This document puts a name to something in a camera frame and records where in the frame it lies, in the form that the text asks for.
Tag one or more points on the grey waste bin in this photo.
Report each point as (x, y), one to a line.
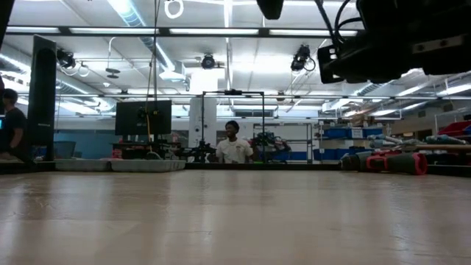
(64, 151)

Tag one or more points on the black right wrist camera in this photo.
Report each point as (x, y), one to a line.
(327, 70)

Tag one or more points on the black ceiling camera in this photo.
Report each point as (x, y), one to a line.
(301, 59)
(65, 59)
(208, 62)

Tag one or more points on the white building column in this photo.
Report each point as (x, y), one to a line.
(209, 114)

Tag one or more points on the person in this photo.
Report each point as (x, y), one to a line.
(233, 151)
(14, 125)

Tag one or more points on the blue storage bin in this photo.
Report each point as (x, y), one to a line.
(338, 133)
(331, 154)

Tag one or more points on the silver ceiling duct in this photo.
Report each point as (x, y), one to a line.
(151, 42)

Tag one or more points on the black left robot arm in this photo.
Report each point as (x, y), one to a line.
(3, 14)

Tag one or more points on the black monitor screen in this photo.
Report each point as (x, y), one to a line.
(129, 117)

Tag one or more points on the black background rig frame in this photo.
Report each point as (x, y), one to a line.
(233, 92)

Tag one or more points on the grey fabric roll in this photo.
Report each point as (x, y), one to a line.
(384, 139)
(441, 139)

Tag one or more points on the white ceiling unit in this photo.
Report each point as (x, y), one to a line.
(173, 75)

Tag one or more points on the red storage bin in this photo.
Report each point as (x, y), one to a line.
(456, 129)

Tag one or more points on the black background robot arm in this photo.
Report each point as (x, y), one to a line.
(202, 151)
(272, 141)

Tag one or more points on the black ceiling disc fixture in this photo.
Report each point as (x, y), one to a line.
(113, 71)

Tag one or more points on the black overhead frame beam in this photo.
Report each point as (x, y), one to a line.
(66, 31)

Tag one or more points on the tall black upright panel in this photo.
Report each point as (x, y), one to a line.
(41, 103)

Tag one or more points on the black equipment desk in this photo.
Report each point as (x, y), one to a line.
(140, 151)

